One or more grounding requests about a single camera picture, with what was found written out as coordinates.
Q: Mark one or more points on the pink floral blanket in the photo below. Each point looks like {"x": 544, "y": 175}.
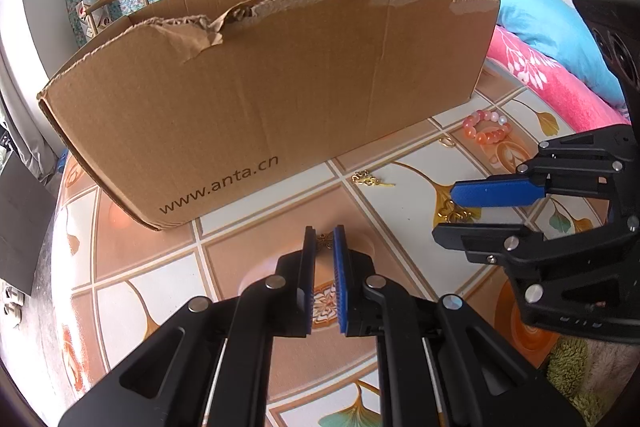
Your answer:
{"x": 550, "y": 87}

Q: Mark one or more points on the patterned gift bag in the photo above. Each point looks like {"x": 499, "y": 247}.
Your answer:
{"x": 100, "y": 19}

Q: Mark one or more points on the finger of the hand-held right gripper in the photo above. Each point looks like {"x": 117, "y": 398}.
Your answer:
{"x": 480, "y": 239}
{"x": 495, "y": 194}

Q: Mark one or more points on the gold openwork pendant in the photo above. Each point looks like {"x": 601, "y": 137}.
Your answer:
{"x": 447, "y": 212}

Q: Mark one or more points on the grey cabinet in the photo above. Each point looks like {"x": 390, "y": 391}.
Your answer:
{"x": 25, "y": 217}

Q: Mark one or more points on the grey curtain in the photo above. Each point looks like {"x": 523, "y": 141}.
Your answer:
{"x": 30, "y": 132}

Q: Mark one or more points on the brown cardboard box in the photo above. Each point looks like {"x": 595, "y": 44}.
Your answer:
{"x": 250, "y": 107}

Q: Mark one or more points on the white sneaker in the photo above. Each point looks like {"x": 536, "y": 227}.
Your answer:
{"x": 10, "y": 314}
{"x": 10, "y": 297}

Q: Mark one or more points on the gold butterfly charm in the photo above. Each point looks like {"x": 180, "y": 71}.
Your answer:
{"x": 325, "y": 241}

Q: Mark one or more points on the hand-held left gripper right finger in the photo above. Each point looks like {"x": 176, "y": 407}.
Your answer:
{"x": 341, "y": 287}

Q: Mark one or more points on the blue pillow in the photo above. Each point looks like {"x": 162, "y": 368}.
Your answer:
{"x": 545, "y": 22}

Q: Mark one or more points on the green fuzzy cloth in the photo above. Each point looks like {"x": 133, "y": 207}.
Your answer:
{"x": 570, "y": 372}

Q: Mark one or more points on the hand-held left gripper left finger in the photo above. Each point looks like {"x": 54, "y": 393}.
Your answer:
{"x": 308, "y": 287}

